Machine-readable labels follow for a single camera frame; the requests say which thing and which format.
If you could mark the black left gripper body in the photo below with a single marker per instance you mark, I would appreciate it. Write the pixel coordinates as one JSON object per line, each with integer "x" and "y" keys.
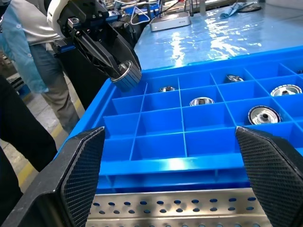
{"x": 87, "y": 14}

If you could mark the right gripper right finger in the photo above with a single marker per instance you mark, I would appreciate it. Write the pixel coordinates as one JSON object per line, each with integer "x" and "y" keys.
{"x": 272, "y": 170}

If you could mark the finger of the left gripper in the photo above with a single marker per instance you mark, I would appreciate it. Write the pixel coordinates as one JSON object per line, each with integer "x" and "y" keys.
{"x": 125, "y": 50}
{"x": 99, "y": 56}

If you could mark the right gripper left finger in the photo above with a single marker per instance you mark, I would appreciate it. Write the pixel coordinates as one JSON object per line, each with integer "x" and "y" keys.
{"x": 71, "y": 179}

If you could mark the metal nut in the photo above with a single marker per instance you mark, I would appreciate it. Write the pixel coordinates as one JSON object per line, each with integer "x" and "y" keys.
{"x": 124, "y": 67}

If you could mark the silver metal roller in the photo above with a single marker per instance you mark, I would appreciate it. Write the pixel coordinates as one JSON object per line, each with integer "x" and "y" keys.
{"x": 264, "y": 116}
{"x": 234, "y": 78}
{"x": 286, "y": 90}
{"x": 202, "y": 101}
{"x": 166, "y": 89}

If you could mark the blue plastic compartment tray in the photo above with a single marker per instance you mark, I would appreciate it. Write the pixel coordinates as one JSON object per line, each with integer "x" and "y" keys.
{"x": 161, "y": 123}

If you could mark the perforated steel tray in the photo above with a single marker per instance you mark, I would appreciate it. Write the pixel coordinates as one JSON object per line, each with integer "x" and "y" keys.
{"x": 165, "y": 217}

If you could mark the black bulky equipment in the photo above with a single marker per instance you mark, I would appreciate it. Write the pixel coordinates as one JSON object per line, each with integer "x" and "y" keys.
{"x": 78, "y": 82}

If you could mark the silver flat device box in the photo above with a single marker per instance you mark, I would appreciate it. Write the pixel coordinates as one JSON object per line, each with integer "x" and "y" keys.
{"x": 170, "y": 21}

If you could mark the person in black clothes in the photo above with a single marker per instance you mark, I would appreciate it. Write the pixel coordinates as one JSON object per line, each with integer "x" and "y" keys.
{"x": 21, "y": 132}

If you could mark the person in light blue coat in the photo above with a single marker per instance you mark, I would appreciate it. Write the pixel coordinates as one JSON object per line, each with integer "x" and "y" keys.
{"x": 14, "y": 47}

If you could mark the crumpled blue cloth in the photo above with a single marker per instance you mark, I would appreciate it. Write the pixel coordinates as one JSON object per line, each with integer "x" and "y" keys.
{"x": 233, "y": 9}

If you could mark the dark round flat object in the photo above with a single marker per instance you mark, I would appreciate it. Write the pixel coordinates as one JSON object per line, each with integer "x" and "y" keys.
{"x": 253, "y": 8}

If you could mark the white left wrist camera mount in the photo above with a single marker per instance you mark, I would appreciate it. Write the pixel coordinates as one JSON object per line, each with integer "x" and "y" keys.
{"x": 54, "y": 21}

